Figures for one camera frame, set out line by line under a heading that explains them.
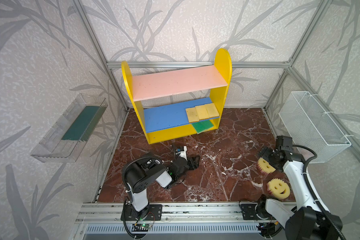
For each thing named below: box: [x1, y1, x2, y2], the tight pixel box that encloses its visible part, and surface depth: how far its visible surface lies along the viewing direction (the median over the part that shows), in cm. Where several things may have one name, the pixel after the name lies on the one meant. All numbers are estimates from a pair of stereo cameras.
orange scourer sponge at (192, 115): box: [185, 107, 200, 124], surface depth 98 cm
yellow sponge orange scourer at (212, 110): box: [204, 103, 220, 118], surface depth 99 cm
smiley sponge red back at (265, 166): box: [257, 157, 276, 175], surface depth 88 cm
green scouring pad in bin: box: [61, 105, 107, 142], surface depth 68 cm
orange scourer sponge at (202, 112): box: [195, 104, 210, 120], surface depth 98 cm
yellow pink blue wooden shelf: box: [121, 48, 233, 144], surface depth 84 cm
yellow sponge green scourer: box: [191, 120, 214, 135], surface depth 107 cm
